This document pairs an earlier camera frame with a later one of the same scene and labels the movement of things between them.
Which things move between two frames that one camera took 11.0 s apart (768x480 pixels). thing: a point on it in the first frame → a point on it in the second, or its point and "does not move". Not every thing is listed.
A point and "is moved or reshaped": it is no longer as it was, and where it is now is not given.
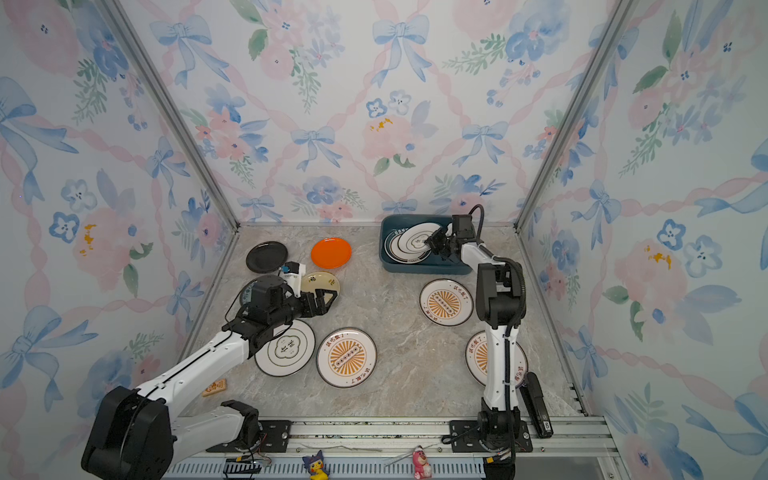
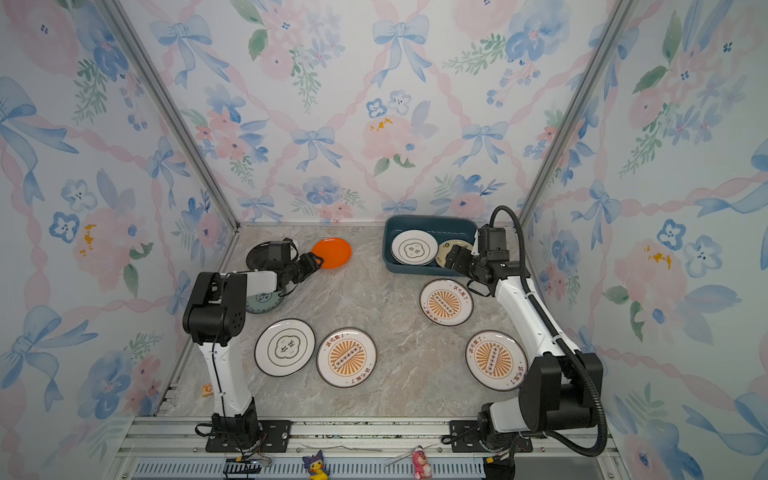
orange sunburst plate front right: x=475 y=358 does not move
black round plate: x=267 y=257 does not move
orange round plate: x=331 y=253 does not move
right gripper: x=431 y=242 → x=464 y=255
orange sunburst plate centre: x=346 y=357 does not move
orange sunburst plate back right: x=446 y=302 does not move
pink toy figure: x=421 y=467 does not move
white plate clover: x=410 y=243 is moved or reshaped
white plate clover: x=291 y=350 does not move
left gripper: x=312 y=311 → x=308 y=259
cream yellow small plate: x=320 y=280 is moved or reshaped
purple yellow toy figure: x=315 y=466 does not move
